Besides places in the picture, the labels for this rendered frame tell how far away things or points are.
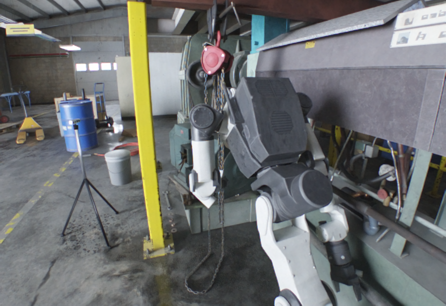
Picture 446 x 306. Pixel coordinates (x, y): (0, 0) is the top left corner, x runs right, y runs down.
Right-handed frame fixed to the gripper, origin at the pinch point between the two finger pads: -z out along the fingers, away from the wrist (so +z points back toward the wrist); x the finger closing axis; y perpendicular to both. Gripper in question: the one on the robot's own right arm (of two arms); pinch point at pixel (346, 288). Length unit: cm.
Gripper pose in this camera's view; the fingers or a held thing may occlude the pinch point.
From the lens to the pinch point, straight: 108.9
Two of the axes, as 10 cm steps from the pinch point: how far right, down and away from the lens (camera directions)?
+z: -1.8, -9.5, 2.4
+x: -3.0, 2.9, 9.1
